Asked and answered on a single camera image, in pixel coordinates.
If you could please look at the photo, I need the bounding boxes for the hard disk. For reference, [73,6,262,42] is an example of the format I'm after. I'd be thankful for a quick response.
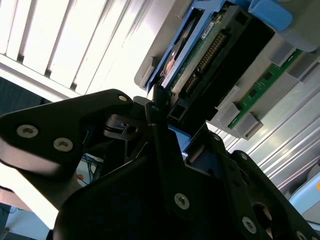
[146,0,293,176]

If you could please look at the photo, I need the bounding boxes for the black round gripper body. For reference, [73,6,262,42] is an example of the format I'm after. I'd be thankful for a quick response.
[53,154,320,240]

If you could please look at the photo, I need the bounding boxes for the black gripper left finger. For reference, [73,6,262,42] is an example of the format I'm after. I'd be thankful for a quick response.
[0,83,199,228]

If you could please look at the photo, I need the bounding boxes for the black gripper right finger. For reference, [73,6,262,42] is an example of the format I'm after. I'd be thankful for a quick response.
[186,122,320,240]

